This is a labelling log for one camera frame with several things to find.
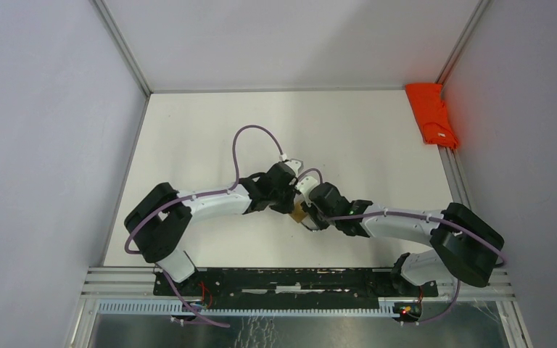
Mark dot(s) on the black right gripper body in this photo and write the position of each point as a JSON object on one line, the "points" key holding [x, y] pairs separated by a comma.
{"points": [[315, 214]]}

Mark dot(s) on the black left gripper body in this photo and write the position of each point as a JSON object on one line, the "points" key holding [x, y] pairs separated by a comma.
{"points": [[282, 201]]}

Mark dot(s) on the large brass padlock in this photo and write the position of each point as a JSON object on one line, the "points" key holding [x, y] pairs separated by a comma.
{"points": [[305, 215]]}

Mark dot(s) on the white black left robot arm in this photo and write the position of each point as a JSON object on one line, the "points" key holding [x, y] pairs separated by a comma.
{"points": [[157, 224]]}

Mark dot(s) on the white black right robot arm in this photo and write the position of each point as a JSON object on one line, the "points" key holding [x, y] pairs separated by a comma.
{"points": [[461, 245]]}

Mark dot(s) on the orange folded cloth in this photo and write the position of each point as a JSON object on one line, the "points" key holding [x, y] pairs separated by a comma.
{"points": [[431, 114]]}

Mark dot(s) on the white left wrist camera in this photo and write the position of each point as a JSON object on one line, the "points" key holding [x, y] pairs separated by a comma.
{"points": [[296, 165]]}

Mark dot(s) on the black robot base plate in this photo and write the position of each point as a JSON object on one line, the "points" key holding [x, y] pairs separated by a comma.
{"points": [[293, 288]]}

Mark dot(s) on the aluminium corner frame rail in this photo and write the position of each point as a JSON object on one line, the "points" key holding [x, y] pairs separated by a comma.
{"points": [[468, 31]]}

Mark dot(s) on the left aluminium frame rail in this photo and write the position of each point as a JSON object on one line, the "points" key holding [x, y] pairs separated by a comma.
{"points": [[122, 46]]}

